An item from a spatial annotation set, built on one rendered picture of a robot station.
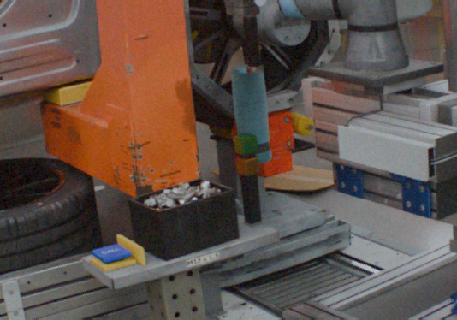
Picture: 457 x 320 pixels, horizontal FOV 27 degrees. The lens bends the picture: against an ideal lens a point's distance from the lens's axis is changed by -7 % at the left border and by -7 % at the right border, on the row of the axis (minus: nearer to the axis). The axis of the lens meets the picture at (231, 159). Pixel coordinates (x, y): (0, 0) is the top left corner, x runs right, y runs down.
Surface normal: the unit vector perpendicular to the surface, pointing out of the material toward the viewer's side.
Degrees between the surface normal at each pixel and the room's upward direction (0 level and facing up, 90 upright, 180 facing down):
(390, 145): 90
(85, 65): 90
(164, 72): 90
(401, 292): 0
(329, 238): 90
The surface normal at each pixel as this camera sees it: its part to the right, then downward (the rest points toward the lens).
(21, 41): 0.52, 0.18
